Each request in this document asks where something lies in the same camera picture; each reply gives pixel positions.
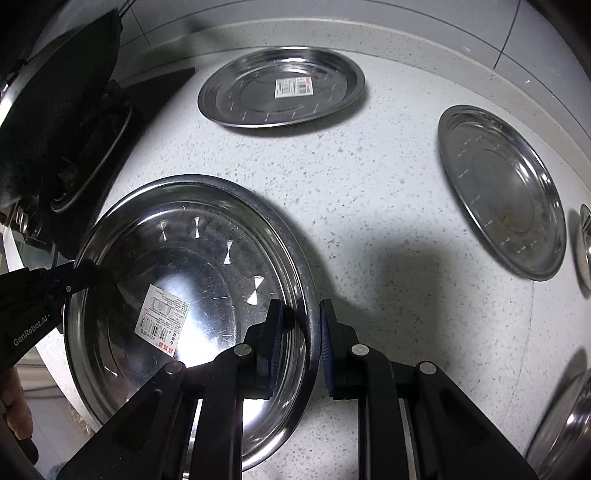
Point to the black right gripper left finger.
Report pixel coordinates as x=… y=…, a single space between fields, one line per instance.
x=186 y=422

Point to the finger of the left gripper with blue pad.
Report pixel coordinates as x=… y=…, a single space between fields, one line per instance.
x=72 y=278

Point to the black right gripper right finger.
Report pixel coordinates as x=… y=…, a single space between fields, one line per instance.
x=414 y=422

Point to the large steel plate with label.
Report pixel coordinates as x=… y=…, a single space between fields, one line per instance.
x=182 y=267

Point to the large steel bowl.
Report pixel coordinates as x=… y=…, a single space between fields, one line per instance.
x=562 y=442

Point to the person left hand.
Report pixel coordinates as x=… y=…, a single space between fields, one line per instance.
x=18 y=415

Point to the black gas stove top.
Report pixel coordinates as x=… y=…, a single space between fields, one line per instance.
x=78 y=171

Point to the plain steel plate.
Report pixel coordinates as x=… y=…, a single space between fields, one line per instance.
x=506 y=189

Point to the steel bowl at right edge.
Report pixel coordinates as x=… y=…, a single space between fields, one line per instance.
x=582 y=247

